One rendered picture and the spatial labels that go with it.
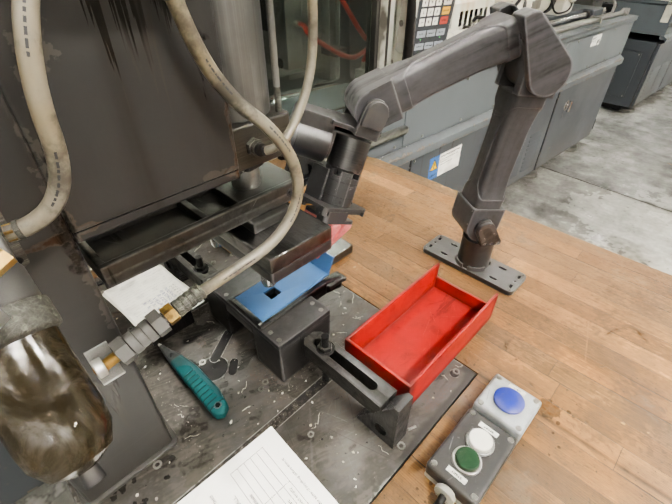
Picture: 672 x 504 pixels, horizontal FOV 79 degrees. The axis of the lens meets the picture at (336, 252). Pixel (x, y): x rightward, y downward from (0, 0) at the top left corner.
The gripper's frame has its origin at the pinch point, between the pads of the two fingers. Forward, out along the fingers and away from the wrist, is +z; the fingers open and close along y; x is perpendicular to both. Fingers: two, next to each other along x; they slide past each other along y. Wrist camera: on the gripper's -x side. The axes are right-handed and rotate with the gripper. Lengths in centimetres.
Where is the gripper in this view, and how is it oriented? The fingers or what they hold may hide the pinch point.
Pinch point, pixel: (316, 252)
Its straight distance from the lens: 68.0
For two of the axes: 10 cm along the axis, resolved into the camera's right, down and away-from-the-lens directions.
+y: -6.4, 0.6, -7.7
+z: -3.0, 9.0, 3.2
